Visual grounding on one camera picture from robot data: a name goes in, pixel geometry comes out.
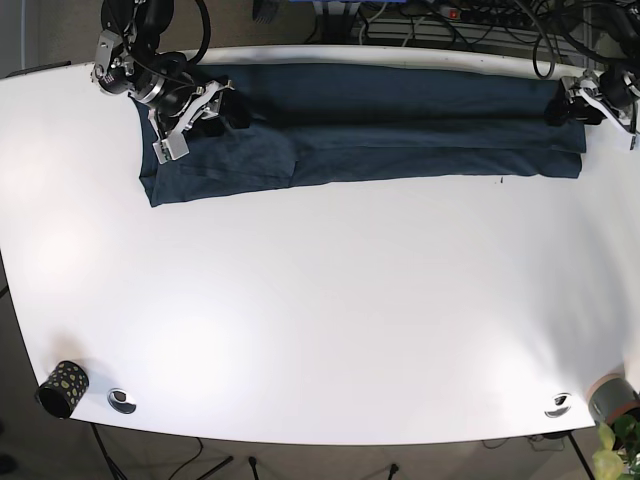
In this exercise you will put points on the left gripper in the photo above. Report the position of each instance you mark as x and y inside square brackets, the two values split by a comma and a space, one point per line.
[613, 96]

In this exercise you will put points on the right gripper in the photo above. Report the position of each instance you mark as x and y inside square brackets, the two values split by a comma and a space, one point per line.
[178, 115]

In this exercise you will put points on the dark blue T-shirt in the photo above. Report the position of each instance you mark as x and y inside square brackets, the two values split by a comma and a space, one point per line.
[313, 124]

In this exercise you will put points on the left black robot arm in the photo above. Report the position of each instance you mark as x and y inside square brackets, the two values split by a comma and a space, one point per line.
[606, 35]

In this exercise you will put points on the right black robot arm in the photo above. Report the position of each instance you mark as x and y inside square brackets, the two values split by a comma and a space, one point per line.
[127, 57]

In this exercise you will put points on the grey tape roll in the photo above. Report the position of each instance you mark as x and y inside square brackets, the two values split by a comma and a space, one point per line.
[611, 397]

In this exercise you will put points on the black gold-dotted cup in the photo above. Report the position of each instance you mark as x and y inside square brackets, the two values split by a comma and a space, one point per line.
[63, 389]

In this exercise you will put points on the green potted plant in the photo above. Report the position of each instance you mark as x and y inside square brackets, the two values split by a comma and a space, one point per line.
[618, 456]

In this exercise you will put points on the right table cable grommet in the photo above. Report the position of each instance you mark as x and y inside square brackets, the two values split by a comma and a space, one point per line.
[558, 406]

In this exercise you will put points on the table cable grommet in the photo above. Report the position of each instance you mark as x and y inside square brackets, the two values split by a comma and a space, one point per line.
[121, 401]
[558, 406]

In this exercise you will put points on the left table cable grommet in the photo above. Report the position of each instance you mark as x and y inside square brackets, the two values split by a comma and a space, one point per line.
[121, 401]

